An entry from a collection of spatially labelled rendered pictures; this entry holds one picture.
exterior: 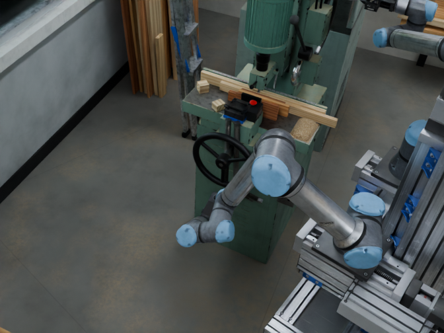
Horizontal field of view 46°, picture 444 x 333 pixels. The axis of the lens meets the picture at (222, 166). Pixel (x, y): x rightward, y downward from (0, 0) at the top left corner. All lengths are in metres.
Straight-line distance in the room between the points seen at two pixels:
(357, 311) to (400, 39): 1.03
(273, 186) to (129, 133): 2.16
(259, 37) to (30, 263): 1.68
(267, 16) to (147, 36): 1.70
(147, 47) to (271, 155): 2.29
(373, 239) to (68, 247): 1.77
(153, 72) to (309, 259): 2.13
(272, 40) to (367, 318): 1.08
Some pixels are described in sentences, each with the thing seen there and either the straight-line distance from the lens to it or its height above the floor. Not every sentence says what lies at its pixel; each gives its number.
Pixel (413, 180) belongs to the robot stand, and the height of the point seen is 1.06.
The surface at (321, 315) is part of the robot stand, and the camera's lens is 2.50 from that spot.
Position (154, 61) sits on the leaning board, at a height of 0.29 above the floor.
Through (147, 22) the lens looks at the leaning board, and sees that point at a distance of 3.61.
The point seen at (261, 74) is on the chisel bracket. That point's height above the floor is 1.07.
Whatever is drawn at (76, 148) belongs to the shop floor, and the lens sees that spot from 3.50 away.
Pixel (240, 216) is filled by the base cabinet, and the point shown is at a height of 0.30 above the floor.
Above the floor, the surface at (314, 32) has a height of 1.21.
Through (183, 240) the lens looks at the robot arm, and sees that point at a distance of 1.83.
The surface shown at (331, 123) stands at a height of 0.92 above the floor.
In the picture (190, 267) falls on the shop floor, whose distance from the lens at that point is 2.82.
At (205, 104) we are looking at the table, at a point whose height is 0.90.
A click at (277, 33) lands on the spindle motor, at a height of 1.29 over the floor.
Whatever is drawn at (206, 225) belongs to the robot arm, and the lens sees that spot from 1.81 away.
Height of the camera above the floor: 2.32
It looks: 44 degrees down
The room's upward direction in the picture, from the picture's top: 4 degrees clockwise
